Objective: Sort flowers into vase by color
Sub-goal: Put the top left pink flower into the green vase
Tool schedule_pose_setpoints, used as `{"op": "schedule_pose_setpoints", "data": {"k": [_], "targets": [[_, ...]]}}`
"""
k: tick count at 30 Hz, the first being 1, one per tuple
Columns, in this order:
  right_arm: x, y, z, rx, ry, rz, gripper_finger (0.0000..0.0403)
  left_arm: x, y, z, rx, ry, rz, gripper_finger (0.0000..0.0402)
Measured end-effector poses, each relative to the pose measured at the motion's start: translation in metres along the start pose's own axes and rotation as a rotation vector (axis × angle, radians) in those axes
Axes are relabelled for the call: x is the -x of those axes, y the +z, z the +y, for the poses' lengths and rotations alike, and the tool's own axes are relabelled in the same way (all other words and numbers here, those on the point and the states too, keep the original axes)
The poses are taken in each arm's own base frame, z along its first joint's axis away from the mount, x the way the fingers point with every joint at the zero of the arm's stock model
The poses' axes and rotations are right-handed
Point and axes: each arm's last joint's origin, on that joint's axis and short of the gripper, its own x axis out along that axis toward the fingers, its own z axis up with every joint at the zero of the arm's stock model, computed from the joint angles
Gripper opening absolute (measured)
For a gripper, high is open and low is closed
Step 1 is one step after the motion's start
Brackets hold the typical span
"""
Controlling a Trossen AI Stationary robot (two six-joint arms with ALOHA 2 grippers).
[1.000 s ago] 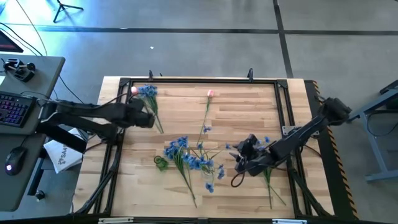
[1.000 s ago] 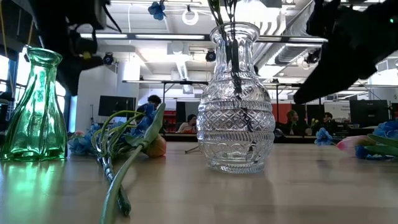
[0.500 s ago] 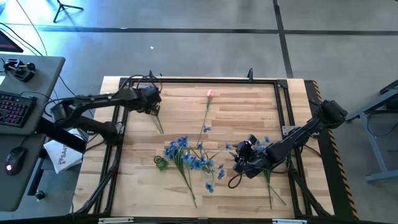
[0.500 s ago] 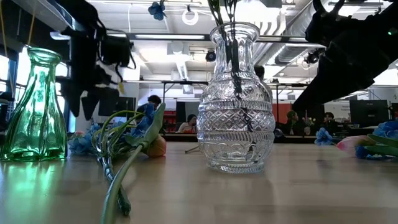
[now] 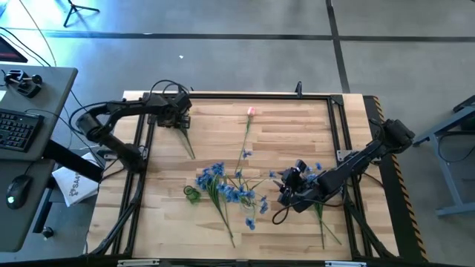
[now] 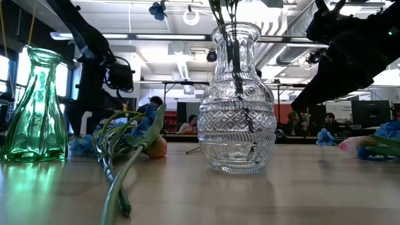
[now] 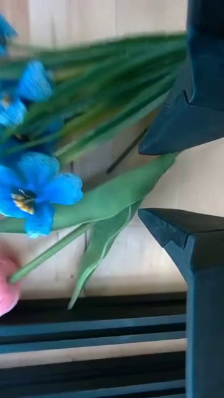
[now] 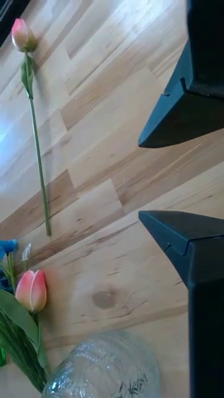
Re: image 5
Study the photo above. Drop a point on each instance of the pink tulip bunch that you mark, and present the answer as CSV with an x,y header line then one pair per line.
x,y
188,142

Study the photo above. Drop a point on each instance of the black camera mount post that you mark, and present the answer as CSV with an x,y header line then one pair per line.
x,y
298,89

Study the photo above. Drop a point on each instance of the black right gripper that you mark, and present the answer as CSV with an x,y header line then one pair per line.
x,y
306,191

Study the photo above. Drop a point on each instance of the black computer mouse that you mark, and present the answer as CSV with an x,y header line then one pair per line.
x,y
18,191

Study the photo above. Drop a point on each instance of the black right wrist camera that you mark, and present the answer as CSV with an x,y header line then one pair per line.
x,y
301,165

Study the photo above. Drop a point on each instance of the dark monitor corner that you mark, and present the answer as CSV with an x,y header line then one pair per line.
x,y
9,52

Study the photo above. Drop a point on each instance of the blue flower sprig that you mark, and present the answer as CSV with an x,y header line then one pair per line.
x,y
321,222

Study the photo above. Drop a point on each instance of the sparse blue flower spray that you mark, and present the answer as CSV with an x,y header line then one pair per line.
x,y
246,193

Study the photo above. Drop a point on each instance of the black desk clamp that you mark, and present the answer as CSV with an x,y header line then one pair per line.
x,y
24,83

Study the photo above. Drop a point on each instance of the green glass vase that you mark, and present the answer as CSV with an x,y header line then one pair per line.
x,y
192,195

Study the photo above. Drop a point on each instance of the white printed paper bag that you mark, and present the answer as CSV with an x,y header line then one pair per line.
x,y
76,181

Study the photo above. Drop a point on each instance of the black aluminium table frame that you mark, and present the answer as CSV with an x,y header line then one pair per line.
x,y
146,148

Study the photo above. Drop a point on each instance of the blue-grey table leg frame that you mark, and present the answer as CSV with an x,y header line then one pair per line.
x,y
451,174

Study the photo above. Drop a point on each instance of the single pink tulip stem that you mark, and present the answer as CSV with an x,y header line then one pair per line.
x,y
251,111

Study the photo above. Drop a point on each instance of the black tripod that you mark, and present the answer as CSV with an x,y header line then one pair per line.
x,y
74,9

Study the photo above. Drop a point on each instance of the black desk beam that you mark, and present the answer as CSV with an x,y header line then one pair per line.
x,y
70,159

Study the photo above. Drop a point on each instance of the dense blue flower bunch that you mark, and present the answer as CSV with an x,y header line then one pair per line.
x,y
212,182

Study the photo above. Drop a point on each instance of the black knob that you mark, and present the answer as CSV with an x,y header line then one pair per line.
x,y
48,232

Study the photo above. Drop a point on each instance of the grey desk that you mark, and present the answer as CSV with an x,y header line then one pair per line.
x,y
44,92

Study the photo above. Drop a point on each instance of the black keyboard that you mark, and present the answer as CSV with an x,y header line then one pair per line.
x,y
18,130

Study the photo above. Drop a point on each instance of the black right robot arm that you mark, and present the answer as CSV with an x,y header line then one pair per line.
x,y
356,163

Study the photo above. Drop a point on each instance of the silver metal bracket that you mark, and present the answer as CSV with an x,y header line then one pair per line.
x,y
138,263
345,264

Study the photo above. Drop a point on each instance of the clear cut-glass vase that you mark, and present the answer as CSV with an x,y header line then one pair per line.
x,y
247,202

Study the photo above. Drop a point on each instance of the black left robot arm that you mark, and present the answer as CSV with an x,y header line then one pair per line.
x,y
111,109

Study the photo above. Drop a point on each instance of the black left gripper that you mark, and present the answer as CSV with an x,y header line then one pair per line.
x,y
167,109

